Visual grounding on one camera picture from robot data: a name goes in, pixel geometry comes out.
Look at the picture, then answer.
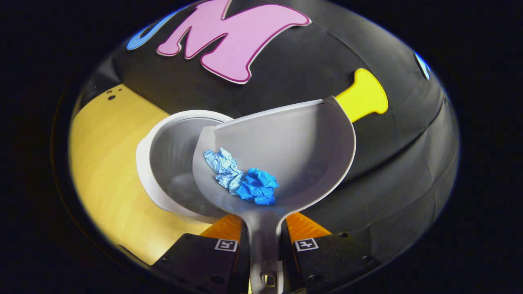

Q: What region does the light blue paper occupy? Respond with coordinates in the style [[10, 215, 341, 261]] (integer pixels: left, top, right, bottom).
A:
[[203, 147, 246, 194]]

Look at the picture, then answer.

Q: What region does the grey ribbed garbage bin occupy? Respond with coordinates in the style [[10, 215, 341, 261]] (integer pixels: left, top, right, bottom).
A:
[[136, 109, 234, 224]]

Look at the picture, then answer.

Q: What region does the bright blue paper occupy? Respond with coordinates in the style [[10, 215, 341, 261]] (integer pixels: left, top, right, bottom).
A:
[[235, 167, 280, 206]]

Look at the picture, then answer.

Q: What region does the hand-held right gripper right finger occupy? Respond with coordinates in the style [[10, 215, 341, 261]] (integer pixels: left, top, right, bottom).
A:
[[280, 212, 382, 294]]

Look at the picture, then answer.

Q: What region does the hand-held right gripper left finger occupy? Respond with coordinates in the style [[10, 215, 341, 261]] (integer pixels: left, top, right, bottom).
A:
[[151, 213, 250, 294]]

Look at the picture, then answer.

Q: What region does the grey plastic dustpan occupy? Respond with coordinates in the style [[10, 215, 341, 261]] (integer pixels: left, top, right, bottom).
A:
[[192, 96, 357, 294]]

